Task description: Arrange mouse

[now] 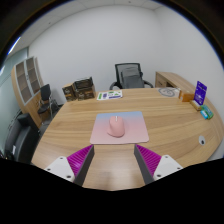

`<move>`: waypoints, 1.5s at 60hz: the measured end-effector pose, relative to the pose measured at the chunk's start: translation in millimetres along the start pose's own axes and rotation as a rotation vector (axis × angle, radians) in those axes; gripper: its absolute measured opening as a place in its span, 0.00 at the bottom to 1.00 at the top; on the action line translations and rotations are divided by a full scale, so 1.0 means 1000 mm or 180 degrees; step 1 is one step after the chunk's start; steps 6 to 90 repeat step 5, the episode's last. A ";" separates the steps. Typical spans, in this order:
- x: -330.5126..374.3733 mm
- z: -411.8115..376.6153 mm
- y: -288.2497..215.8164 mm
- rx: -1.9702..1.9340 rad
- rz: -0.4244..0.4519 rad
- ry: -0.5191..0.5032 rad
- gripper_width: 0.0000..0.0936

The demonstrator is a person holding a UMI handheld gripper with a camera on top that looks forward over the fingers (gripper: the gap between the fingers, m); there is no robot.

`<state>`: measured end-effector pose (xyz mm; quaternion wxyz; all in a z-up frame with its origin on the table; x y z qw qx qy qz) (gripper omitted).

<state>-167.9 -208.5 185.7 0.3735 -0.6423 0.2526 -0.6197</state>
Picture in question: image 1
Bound blue pack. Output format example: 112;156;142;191
199;109;209;120

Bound tan flat box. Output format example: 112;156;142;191
189;99;203;112

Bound wooden side desk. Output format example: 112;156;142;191
154;71;196;93

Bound black leather sofa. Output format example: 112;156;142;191
0;112;41;164

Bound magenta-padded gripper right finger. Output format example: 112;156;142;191
133;143;184;185

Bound small brown cardboard box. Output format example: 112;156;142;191
61;83;78;102

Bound silver desk cable grommet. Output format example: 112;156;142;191
198;134;207;146

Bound green pack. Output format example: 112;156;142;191
201;104;215;120

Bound wooden shelf cabinet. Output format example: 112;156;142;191
10;55;46;129

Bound small black chair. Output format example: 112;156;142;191
36;83;61;119

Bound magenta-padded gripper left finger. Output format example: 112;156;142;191
43;144;95;187

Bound white printed paper sheet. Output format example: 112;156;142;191
96;89;124;101

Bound ceiling light panels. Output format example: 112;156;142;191
0;35;22;77

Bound orange box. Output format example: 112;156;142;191
178;89;196;103

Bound pink computer mouse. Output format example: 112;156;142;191
106;115;126;138

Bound pink and blue mouse pad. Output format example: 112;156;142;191
89;110;150;146

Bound large brown black-topped box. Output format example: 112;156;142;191
72;76;97;101

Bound black mesh office chair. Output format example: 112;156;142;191
109;62;155;91

